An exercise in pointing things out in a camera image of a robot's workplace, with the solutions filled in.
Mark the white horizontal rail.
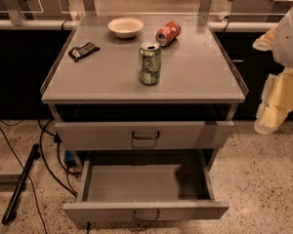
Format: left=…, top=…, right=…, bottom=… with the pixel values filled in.
left=0, top=20, right=277, bottom=32

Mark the white paper bowl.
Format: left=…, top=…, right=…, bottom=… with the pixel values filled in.
left=107, top=18, right=144, bottom=39

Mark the orange soda can lying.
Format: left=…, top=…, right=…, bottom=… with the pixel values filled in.
left=155, top=21, right=182, bottom=47

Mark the grey drawer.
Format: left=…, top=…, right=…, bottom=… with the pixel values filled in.
left=56, top=121, right=233, bottom=151
left=63, top=156, right=229, bottom=222

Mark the green soda can upright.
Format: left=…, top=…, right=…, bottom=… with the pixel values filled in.
left=139, top=42, right=161, bottom=86

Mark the black floor cable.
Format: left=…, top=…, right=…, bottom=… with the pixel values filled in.
left=0, top=118, right=82, bottom=234

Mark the blue power plug box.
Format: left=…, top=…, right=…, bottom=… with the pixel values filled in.
left=64, top=150, right=76, bottom=166

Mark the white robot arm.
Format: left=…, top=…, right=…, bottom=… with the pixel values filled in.
left=253, top=6, right=293, bottom=135

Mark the black snack wrapper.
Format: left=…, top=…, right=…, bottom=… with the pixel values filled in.
left=68, top=42, right=100, bottom=62

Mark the black bar on floor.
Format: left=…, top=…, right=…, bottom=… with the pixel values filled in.
left=1, top=143, right=40, bottom=225

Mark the grey metal drawer cabinet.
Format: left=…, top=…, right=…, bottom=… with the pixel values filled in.
left=39, top=14, right=250, bottom=180

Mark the grey top drawer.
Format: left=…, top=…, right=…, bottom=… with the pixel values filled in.
left=56, top=121, right=233, bottom=151

